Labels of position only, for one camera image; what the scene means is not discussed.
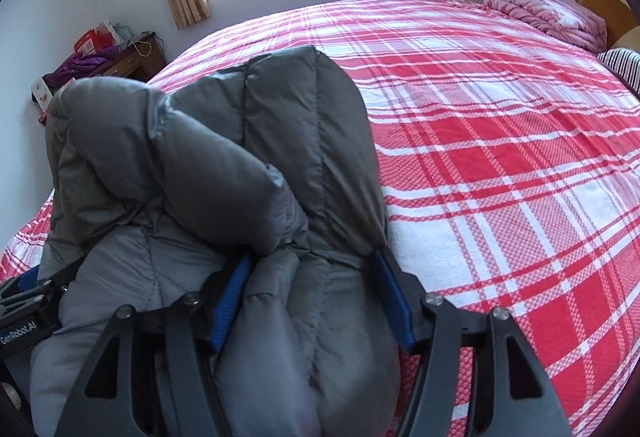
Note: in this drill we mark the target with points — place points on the white gift bag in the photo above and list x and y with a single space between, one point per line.
109 34

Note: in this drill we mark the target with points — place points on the red box on desk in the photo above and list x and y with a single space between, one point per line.
89 42

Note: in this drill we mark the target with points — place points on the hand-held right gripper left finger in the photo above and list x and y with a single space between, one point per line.
227 307

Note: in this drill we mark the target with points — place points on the purple garment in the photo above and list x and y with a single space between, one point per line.
82 66

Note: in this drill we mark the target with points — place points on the pale green bag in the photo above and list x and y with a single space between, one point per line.
124 34

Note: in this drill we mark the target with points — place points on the wooden desk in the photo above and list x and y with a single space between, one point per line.
140 62

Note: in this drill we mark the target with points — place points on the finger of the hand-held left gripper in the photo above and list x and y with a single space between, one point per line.
62 278

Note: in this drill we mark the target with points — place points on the grey puffer jacket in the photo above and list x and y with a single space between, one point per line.
210 157

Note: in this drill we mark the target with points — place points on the bed with red plaid sheet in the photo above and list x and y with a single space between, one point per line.
500 167

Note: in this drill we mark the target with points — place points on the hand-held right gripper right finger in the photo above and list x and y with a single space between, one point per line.
395 302

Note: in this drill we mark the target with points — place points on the white box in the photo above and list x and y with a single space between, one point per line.
41 93

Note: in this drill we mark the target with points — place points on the folded pink blanket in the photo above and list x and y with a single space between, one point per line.
545 14

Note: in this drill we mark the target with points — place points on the striped pillow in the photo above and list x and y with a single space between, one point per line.
622 69

